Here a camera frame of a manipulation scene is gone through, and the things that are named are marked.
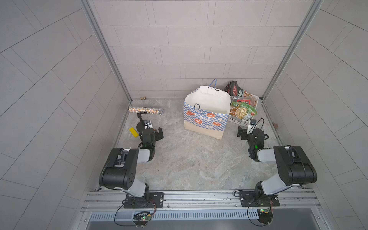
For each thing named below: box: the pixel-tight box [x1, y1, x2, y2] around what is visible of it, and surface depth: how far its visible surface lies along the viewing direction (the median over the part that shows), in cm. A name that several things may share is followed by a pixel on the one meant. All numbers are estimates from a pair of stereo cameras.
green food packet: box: [229, 101, 258, 121], surface depth 99 cm
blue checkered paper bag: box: [183, 78, 231, 140], surface depth 89 cm
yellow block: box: [129, 127, 140, 138], surface depth 98 cm
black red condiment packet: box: [224, 80, 244, 97], surface depth 107 cm
